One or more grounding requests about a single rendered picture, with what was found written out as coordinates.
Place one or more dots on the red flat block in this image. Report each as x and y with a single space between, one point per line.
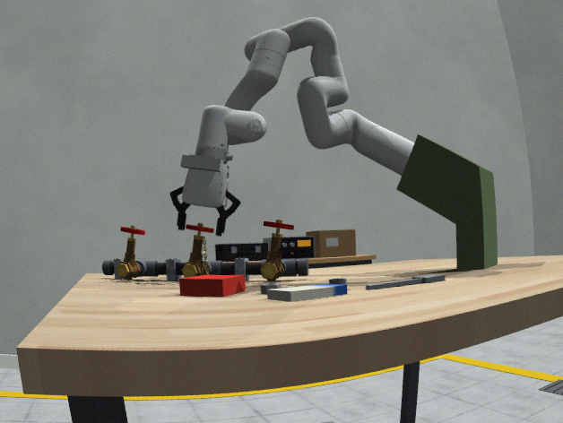
220 286

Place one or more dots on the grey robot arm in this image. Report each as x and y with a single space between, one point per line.
267 52

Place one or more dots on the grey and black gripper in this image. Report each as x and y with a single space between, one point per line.
207 189

